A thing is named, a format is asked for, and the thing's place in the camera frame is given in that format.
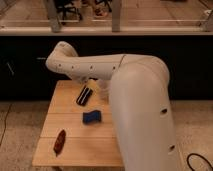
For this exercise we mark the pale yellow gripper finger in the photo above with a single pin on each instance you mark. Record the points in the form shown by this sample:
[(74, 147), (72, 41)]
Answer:
[(92, 84)]

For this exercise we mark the black whiteboard eraser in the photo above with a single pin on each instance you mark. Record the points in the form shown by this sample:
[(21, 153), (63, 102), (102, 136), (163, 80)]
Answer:
[(84, 96)]

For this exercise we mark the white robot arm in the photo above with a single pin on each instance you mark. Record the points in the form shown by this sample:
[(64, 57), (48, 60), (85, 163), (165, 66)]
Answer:
[(138, 99)]

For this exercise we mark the white ceramic cup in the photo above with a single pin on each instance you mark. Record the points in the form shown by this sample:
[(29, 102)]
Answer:
[(104, 89)]

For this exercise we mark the blue sponge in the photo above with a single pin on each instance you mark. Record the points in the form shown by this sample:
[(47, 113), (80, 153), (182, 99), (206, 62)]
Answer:
[(92, 116)]

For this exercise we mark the wooden table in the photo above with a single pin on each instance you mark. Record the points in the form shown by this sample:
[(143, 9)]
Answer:
[(86, 145)]

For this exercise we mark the brown wooden object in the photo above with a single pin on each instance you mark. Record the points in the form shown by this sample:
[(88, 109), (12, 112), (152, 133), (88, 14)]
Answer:
[(59, 143)]

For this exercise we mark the black office chair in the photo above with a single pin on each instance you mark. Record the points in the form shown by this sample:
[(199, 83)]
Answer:
[(66, 6)]

